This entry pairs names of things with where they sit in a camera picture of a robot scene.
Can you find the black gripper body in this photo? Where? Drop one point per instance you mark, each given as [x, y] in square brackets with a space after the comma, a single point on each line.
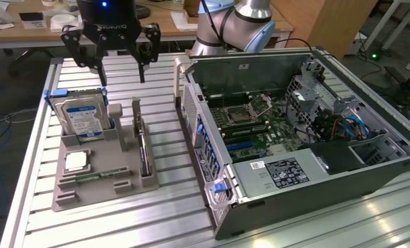
[108, 20]

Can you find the green graphics card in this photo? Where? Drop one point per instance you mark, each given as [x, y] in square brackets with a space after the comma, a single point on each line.
[142, 155]

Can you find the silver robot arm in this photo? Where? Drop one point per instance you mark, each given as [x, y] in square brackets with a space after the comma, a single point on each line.
[224, 25]

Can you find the white box with roll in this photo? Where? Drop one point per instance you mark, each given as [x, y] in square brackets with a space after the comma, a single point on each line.
[63, 22]

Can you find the wooden desk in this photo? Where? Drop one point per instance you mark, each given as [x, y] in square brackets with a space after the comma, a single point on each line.
[34, 34]

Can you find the white paper stack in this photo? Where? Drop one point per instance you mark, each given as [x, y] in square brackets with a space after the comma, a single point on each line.
[182, 22]

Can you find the black office chair base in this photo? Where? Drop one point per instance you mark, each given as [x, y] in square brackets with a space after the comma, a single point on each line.
[25, 56]

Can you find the black and white box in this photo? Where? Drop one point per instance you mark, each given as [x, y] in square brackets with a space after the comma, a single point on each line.
[31, 20]

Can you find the tape roll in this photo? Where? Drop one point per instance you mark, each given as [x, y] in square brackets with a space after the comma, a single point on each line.
[49, 2]

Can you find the cardboard box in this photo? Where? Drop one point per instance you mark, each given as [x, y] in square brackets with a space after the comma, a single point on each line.
[190, 6]

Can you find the white paper slip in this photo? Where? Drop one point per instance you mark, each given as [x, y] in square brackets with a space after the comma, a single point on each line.
[1, 26]

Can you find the hard disk with blue rails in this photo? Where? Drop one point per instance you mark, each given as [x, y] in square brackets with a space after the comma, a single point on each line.
[81, 116]

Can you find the RAM slot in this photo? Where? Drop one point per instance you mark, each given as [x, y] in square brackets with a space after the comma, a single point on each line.
[224, 95]
[226, 100]

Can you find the blue slot retention clip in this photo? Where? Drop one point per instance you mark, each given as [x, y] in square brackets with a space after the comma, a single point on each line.
[216, 170]
[208, 150]
[200, 129]
[205, 140]
[212, 160]

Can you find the CPU socket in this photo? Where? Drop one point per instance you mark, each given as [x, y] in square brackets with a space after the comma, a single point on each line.
[236, 115]

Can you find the metal socket cover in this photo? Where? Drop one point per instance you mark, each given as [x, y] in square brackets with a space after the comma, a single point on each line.
[260, 102]

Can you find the black installed RAM stick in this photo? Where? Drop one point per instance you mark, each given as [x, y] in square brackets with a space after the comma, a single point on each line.
[245, 131]

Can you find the silver CPU chip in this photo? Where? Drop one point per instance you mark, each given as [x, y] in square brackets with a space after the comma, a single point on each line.
[75, 162]

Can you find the long expansion slot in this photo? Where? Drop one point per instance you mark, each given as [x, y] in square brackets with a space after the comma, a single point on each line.
[241, 149]
[238, 145]

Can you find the green motherboard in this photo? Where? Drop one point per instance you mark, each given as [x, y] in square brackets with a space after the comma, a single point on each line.
[258, 144]

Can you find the metal disk bay cage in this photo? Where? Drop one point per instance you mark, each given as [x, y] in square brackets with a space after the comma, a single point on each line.
[307, 103]

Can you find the green RAM stick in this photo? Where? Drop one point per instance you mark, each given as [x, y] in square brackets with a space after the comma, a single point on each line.
[97, 175]

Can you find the grey parts rack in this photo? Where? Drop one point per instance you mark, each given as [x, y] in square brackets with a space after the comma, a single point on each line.
[104, 191]

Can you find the silver power supply unit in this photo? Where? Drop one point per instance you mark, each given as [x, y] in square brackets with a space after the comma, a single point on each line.
[252, 175]

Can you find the blue case release latch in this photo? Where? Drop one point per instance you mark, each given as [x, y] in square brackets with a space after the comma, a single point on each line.
[218, 187]

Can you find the device with green light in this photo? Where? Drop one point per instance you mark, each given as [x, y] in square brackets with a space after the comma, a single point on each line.
[373, 55]

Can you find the open grey PC case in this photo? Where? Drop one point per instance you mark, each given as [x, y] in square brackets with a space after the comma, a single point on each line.
[293, 206]

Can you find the black equipment stand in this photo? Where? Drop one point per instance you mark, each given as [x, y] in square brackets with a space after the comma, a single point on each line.
[407, 85]

